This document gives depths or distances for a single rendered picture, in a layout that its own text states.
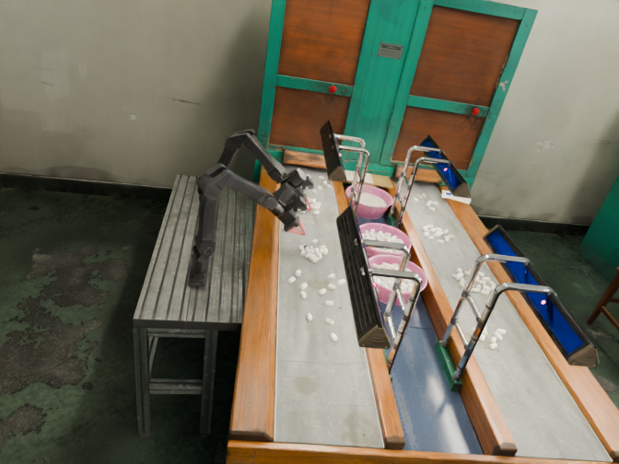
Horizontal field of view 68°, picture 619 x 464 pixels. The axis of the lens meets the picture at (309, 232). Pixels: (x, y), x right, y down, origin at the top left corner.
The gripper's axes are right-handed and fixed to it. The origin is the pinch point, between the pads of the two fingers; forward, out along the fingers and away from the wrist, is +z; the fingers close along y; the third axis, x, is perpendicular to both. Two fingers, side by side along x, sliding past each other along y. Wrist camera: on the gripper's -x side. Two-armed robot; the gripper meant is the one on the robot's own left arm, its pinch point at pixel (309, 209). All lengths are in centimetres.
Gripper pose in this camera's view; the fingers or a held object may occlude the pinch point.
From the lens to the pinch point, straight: 231.1
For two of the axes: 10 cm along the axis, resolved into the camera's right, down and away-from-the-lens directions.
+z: 6.3, 6.4, 4.4
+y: -0.5, -5.3, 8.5
